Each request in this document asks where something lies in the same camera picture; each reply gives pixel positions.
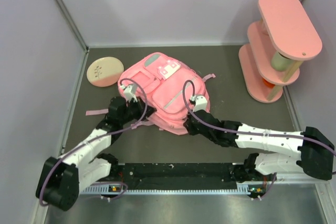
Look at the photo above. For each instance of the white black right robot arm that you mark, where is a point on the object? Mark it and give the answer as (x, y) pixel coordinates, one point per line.
(308, 151)

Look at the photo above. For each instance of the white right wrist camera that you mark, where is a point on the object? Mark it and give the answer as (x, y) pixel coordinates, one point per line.
(199, 102)

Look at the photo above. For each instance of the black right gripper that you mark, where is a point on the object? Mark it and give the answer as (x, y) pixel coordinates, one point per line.
(188, 124)

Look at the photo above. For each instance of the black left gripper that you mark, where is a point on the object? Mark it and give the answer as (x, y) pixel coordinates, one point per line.
(141, 106)

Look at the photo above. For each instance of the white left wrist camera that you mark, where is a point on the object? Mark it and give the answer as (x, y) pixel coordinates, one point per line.
(129, 92)

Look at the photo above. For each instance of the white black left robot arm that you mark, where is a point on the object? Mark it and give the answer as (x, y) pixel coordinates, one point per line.
(63, 178)

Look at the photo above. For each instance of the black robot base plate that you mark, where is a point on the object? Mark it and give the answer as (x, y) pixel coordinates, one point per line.
(183, 176)

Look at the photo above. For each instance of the orange bowl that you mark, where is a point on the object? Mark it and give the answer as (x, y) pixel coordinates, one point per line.
(268, 84)

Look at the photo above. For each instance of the pink three-tier wooden shelf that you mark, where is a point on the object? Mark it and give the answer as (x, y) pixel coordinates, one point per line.
(286, 28)

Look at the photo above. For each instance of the pale green cup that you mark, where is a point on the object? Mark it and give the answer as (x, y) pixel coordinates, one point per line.
(280, 62)

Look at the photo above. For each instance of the pink student backpack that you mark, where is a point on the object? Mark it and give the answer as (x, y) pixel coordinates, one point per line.
(163, 80)

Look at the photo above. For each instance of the cream and pink plate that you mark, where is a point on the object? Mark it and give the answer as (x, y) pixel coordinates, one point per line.
(105, 71)

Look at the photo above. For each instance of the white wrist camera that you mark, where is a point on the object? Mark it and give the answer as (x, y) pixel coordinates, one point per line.
(129, 92)
(199, 102)

